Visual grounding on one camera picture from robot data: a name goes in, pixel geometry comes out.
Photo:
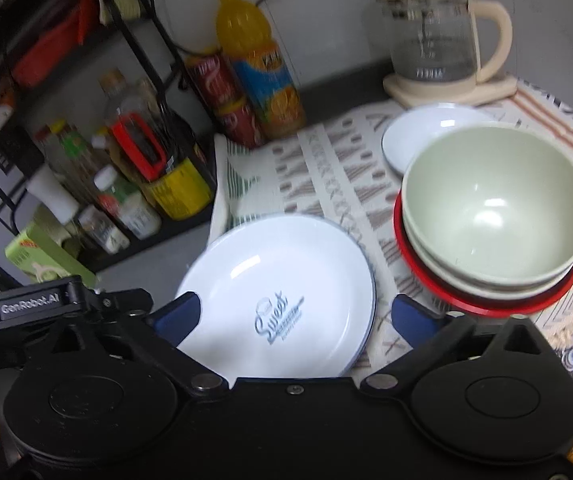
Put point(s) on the red and black bowl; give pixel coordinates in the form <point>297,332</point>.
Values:
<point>491,308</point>

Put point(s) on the small white plate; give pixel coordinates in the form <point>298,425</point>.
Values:
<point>419,135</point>

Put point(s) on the orange bottle white cap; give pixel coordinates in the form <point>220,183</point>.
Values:
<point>2,112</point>

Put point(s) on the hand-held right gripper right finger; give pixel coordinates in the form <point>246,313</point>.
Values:
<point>414,319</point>

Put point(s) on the green label bottle yellow cap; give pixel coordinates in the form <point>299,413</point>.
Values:
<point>74,152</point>

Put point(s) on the black metal shelf rack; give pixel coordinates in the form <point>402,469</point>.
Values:
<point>131,25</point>

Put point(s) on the white plastic jar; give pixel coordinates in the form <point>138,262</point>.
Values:
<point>141,220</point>

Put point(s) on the small glass jar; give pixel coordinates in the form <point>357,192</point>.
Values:
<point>104,232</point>

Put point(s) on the small green bottle white cap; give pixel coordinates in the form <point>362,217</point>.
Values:
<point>114,187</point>

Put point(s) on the white plate with blue script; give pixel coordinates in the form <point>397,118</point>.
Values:
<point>276,270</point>

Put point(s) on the patterned fringed table mat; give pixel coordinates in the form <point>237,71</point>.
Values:
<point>336,180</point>

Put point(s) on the pale green bowl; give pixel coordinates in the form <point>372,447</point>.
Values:
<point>496,289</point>
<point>496,205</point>

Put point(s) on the green drink carton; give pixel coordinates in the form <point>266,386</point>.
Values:
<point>41,255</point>

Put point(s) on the red drink can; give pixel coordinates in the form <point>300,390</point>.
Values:
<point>240,125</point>
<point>214,80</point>

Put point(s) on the cream kettle base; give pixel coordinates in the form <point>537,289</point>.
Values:
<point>446,94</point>

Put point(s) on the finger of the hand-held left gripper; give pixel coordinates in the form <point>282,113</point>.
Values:
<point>111,302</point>

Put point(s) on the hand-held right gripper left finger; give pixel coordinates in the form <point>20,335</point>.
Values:
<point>180,317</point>

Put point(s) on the orange juice bottle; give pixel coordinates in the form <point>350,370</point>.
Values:
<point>261,80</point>

